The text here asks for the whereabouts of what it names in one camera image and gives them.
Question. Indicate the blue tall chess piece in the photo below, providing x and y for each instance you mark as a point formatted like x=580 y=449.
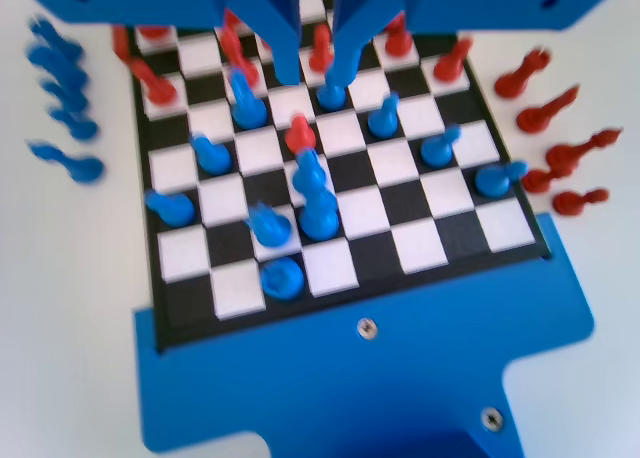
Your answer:
x=247 y=105
x=317 y=220

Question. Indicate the silver screw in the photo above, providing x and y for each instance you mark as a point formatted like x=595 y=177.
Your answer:
x=492 y=418
x=367 y=327

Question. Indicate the blue chess pawn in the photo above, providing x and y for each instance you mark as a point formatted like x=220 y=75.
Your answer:
x=331 y=98
x=67 y=90
x=384 y=120
x=75 y=123
x=212 y=155
x=439 y=148
x=492 y=180
x=171 y=209

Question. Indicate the blue base plate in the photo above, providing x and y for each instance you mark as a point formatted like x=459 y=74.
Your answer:
x=350 y=388

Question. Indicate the black white chessboard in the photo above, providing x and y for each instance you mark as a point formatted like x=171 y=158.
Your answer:
x=370 y=213

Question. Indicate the red chess pawn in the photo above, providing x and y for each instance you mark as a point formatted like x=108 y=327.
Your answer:
x=540 y=179
x=157 y=88
x=450 y=65
x=321 y=50
x=398 y=38
x=577 y=203
x=300 y=134

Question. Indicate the red chess bishop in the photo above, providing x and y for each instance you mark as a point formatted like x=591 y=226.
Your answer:
x=542 y=113
x=240 y=63

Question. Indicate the red chess queen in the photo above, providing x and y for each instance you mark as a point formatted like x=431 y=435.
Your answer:
x=575 y=153

